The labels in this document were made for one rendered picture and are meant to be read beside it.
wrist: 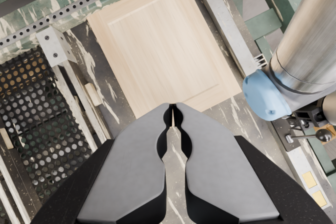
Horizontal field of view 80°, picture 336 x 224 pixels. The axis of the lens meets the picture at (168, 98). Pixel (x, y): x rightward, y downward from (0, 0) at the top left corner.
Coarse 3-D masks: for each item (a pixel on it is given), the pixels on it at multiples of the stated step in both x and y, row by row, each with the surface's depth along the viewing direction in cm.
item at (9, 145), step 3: (0, 129) 71; (3, 129) 72; (0, 132) 70; (3, 132) 72; (6, 132) 73; (3, 135) 71; (6, 135) 72; (3, 138) 70; (6, 138) 72; (6, 141) 71; (9, 141) 72; (6, 144) 70; (9, 144) 72; (9, 147) 71; (12, 147) 72
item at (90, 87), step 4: (88, 84) 70; (92, 84) 72; (88, 88) 70; (92, 88) 70; (88, 92) 70; (92, 92) 70; (96, 92) 72; (92, 96) 70; (96, 96) 70; (92, 100) 70; (96, 100) 70; (100, 100) 72; (96, 104) 70
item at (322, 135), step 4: (316, 132) 58; (320, 132) 57; (324, 132) 56; (328, 132) 56; (284, 136) 66; (288, 136) 66; (292, 136) 65; (296, 136) 64; (300, 136) 63; (304, 136) 62; (308, 136) 61; (312, 136) 60; (316, 136) 58; (320, 136) 56; (324, 136) 56; (328, 136) 56; (288, 140) 66; (292, 140) 65; (320, 140) 57; (324, 140) 56; (328, 140) 56
